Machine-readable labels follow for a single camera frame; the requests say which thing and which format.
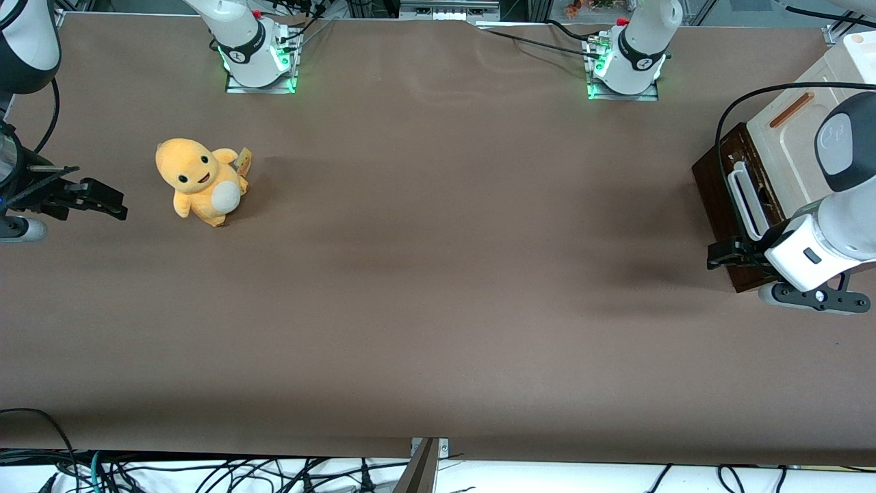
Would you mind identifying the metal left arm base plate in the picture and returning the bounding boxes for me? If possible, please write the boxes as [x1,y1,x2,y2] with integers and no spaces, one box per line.
[586,34,661,102]

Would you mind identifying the black looped cable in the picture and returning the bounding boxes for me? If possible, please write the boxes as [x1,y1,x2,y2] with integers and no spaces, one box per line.
[0,407,84,493]

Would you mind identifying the teal cable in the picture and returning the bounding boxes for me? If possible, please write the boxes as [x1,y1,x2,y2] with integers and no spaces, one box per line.
[88,451,114,493]

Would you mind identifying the dark wedge bar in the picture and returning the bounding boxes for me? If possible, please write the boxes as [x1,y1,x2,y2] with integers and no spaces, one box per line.
[393,438,440,493]

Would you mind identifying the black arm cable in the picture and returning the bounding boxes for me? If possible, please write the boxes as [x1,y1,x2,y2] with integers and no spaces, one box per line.
[33,77,62,155]
[714,81,876,233]

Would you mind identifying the yellow plush toy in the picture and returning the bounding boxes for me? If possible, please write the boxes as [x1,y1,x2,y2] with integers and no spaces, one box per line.
[155,138,253,228]

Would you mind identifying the aluminium frame profile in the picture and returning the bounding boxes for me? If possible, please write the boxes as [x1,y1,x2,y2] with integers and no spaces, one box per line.
[825,5,876,47]

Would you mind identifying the white drawer handle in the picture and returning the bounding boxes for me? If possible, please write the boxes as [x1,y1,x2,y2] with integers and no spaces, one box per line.
[727,161,771,242]

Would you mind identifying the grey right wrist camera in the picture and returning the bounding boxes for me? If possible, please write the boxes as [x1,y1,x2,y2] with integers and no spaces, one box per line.
[0,216,48,242]

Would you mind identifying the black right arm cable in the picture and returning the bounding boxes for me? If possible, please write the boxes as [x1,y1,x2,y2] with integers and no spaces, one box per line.
[33,77,62,155]

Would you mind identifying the white sheet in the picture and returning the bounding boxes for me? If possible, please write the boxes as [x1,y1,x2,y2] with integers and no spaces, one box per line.
[0,457,876,493]

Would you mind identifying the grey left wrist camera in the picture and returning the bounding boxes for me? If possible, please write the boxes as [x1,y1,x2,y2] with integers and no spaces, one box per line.
[758,279,871,316]

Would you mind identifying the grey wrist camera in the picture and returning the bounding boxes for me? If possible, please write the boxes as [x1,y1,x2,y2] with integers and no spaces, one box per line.
[758,279,871,316]
[0,216,48,242]

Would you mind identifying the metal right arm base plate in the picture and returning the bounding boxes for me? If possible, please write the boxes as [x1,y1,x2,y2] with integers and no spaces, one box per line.
[224,21,300,94]

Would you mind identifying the brown table cover sheet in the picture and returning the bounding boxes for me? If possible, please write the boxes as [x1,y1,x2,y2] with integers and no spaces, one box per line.
[0,12,876,468]

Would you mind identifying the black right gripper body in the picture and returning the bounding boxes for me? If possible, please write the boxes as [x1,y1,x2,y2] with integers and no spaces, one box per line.
[3,164,90,221]

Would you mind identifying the orange wooden handle strip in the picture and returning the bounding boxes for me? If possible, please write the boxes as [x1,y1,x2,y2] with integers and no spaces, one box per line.
[769,91,816,129]

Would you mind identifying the long black cable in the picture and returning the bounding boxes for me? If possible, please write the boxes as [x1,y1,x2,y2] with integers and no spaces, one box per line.
[474,26,603,61]

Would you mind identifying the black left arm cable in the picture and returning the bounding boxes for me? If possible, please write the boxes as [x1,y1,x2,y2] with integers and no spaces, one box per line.
[714,81,876,233]

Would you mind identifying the grey metal box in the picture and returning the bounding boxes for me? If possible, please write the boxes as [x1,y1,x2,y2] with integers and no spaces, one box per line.
[399,0,502,21]

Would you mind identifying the orange objects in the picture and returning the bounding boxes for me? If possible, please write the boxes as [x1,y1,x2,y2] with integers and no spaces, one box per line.
[565,0,618,18]

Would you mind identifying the short black cable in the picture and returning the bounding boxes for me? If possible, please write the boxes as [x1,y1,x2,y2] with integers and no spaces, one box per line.
[546,18,597,44]

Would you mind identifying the dark brown wooden drawer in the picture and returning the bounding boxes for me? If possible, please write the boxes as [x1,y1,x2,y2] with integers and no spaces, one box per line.
[691,122,798,294]

